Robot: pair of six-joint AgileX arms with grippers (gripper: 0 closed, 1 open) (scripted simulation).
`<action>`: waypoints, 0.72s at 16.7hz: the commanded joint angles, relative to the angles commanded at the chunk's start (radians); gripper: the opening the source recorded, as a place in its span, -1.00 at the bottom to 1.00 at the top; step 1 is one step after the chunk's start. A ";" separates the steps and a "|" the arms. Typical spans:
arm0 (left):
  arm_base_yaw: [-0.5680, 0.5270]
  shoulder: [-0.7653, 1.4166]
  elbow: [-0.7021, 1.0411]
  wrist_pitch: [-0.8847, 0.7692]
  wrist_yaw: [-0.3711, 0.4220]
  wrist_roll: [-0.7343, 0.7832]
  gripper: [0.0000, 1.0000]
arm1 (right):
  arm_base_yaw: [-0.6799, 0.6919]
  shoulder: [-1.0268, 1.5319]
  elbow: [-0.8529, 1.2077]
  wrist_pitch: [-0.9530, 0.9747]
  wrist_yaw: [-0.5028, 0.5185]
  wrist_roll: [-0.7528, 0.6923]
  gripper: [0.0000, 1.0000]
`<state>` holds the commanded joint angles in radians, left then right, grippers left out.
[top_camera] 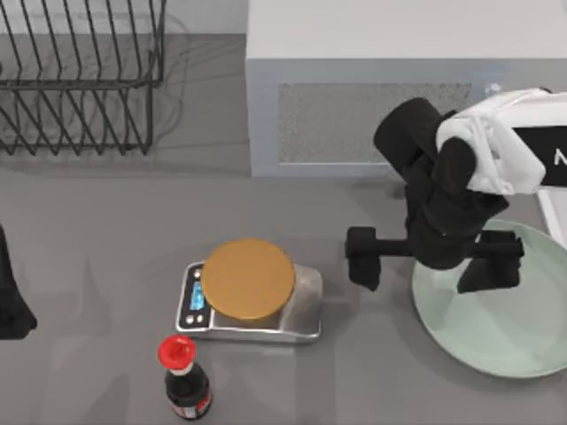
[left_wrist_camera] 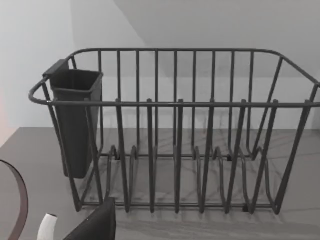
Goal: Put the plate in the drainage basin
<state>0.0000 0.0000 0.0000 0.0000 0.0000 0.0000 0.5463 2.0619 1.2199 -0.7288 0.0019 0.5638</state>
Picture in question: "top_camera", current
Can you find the brown round disc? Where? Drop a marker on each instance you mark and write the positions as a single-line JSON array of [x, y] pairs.
[[248, 279]]

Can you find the pale green plate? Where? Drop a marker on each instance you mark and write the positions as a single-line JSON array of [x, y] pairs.
[[478, 327]]

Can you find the silver kitchen scale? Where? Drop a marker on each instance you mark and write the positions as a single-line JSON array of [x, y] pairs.
[[305, 305]]

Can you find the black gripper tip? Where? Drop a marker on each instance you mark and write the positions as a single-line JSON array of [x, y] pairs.
[[11, 301]]

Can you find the dark bottle with red cap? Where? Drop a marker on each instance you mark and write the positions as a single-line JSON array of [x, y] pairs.
[[188, 389]]

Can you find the pale grey cabinet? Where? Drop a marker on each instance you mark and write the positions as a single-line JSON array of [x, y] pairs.
[[336, 40]]

